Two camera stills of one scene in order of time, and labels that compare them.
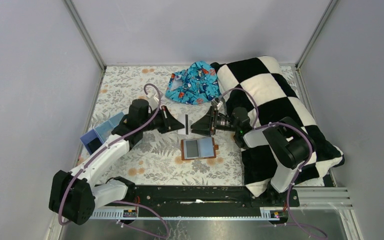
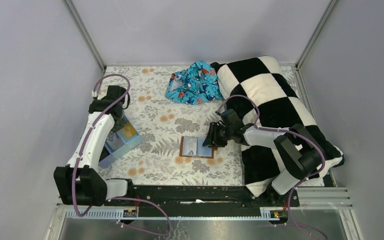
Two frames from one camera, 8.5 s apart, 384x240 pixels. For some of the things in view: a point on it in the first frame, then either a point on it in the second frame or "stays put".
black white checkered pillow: [260, 84] stays put
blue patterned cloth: [197, 84] stays put
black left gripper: [169, 123] to [120, 124]
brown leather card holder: [198, 148] stays put
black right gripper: [207, 125] to [212, 140]
